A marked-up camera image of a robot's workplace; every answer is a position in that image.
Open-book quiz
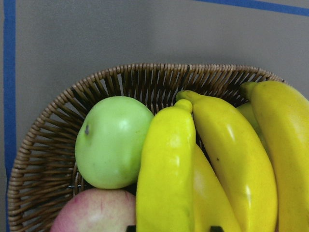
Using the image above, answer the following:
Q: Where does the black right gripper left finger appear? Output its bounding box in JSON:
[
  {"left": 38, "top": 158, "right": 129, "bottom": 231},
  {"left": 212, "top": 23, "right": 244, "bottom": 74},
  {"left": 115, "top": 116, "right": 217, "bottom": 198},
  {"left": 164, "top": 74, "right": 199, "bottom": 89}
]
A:
[{"left": 126, "top": 225, "right": 136, "bottom": 232}]

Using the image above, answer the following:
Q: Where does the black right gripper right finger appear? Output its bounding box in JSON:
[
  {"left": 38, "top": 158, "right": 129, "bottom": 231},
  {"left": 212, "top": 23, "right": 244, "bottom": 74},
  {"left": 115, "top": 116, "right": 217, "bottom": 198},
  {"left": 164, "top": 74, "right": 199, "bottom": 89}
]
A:
[{"left": 210, "top": 226, "right": 223, "bottom": 232}]

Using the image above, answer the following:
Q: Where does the yellow banana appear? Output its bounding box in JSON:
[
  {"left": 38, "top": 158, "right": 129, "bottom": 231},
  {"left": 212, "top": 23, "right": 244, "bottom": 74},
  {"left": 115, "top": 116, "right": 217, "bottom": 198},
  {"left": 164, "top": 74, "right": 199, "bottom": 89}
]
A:
[
  {"left": 176, "top": 90, "right": 278, "bottom": 232},
  {"left": 136, "top": 100, "right": 196, "bottom": 232},
  {"left": 240, "top": 81, "right": 309, "bottom": 232},
  {"left": 193, "top": 145, "right": 241, "bottom": 232}
]

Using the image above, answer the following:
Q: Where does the brown wicker basket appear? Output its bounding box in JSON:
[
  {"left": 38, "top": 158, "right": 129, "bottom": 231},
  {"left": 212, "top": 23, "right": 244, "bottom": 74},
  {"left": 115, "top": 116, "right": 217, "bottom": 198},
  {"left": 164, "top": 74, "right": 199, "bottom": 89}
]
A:
[{"left": 7, "top": 63, "right": 281, "bottom": 232}]

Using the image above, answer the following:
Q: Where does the red pink apple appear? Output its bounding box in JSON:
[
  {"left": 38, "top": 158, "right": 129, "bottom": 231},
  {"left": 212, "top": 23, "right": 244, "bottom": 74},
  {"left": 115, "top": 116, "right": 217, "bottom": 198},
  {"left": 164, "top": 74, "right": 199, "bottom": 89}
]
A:
[{"left": 50, "top": 188, "right": 136, "bottom": 232}]

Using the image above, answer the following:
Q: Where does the green apple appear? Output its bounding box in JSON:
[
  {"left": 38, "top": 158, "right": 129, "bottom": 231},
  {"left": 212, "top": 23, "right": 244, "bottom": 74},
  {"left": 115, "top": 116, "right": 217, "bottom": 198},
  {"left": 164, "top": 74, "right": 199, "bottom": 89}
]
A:
[{"left": 75, "top": 96, "right": 154, "bottom": 189}]

